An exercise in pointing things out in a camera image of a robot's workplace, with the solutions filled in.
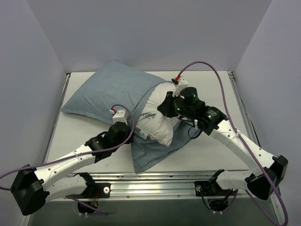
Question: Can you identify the aluminium front rail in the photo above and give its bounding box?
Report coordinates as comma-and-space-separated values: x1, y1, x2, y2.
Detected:
25, 174, 282, 202

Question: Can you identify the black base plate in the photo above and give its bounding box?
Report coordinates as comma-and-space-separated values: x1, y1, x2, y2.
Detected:
71, 183, 111, 199
194, 180, 226, 196

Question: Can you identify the white pillow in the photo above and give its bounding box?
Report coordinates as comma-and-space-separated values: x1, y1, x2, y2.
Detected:
136, 82, 179, 147

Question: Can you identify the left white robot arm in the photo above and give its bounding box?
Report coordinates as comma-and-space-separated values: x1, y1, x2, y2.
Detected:
10, 122, 134, 216

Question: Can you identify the grey striped pillowcase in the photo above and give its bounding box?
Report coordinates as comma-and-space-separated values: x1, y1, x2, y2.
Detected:
62, 61, 199, 173

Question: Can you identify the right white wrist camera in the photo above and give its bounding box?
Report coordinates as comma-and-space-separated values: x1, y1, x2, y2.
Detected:
171, 76, 189, 97

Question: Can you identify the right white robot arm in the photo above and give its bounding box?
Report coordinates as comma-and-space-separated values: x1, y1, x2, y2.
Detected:
158, 87, 288, 200

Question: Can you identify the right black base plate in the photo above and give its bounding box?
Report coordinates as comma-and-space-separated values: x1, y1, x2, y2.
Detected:
194, 180, 226, 196

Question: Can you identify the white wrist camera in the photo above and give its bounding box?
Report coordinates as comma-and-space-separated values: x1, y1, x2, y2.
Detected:
171, 76, 189, 97
110, 109, 128, 125

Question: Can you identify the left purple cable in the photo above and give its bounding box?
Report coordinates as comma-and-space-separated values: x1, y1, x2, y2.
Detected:
0, 105, 136, 216

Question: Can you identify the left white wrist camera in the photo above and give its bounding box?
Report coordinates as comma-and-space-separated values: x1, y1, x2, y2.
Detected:
110, 109, 128, 125

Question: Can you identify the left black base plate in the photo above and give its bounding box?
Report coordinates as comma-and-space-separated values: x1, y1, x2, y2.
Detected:
71, 183, 111, 199

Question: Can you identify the right aluminium side rail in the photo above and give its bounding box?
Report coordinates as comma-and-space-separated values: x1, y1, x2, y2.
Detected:
227, 72, 261, 146

